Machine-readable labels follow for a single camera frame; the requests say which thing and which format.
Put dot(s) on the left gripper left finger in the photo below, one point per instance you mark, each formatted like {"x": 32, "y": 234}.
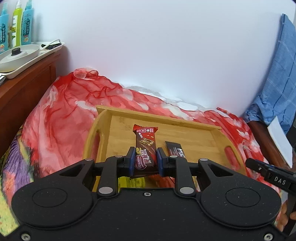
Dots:
{"x": 113, "y": 168}

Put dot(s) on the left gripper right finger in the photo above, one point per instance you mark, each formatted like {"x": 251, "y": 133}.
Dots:
{"x": 177, "y": 168}

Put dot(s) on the wooden headboard cabinet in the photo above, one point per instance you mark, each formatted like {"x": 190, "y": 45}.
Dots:
{"x": 20, "y": 95}

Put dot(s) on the yellow snack bag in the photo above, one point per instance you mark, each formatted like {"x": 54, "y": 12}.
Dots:
{"x": 126, "y": 182}

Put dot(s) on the blue checked cloth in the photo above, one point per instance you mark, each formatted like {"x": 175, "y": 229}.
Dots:
{"x": 276, "y": 99}

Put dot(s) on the teal spray bottle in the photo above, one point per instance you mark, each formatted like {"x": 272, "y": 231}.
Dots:
{"x": 4, "y": 20}
{"x": 27, "y": 19}

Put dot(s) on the bamboo serving tray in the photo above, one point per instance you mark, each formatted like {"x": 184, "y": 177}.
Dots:
{"x": 95, "y": 146}

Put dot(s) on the white plastic tray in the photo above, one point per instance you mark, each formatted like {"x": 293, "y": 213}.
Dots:
{"x": 17, "y": 60}

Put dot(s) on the green spray bottle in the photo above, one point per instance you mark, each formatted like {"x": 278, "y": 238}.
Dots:
{"x": 16, "y": 25}

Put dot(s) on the red floral bed cloth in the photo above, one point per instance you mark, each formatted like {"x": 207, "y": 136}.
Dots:
{"x": 54, "y": 133}

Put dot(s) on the white paper sheet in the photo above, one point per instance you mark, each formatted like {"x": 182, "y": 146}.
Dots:
{"x": 280, "y": 140}

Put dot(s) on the brown chocolate wafer bar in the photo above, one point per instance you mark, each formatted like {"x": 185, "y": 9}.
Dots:
{"x": 145, "y": 151}

